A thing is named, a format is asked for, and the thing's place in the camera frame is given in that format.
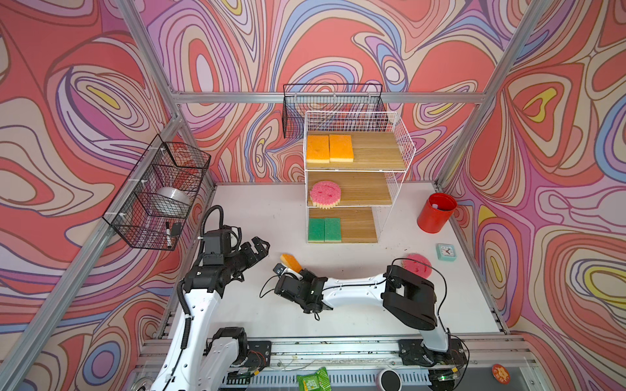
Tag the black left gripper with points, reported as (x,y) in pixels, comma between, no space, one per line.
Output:
(251,260)

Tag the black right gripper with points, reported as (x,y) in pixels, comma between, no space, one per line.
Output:
(307,275)

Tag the orange yellow sponge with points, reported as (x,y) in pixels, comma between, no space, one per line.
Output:
(317,149)
(290,262)
(341,149)

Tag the yellow green sponge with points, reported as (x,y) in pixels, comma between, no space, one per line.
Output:
(316,230)
(332,230)

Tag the pink smiley sponge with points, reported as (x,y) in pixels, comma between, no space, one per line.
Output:
(418,264)
(325,194)

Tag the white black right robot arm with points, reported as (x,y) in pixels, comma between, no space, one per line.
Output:
(408,297)

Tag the green snack packet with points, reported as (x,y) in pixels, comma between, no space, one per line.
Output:
(318,381)

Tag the black marker in basket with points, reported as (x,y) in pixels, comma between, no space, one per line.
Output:
(169,244)

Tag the silver bowl in basket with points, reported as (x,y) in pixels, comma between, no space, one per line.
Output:
(174,194)

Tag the black round speaker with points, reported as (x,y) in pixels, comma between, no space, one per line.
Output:
(388,380)

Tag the small mint alarm clock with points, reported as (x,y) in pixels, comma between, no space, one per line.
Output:
(446,252)

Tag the red ribbed metal bucket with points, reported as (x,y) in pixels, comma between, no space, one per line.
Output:
(438,208)

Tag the red round sticker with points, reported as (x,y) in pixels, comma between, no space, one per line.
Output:
(501,374)

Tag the black wire basket left wall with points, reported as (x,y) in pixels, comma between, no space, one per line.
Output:
(138,214)

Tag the black wire basket wall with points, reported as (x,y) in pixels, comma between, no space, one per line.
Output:
(299,98)
(138,214)

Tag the white wire wooden shelf rack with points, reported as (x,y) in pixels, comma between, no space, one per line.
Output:
(371,184)

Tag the black wire basket back wall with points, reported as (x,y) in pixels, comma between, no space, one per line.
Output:
(299,98)

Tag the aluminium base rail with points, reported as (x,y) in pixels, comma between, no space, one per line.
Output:
(354,362)

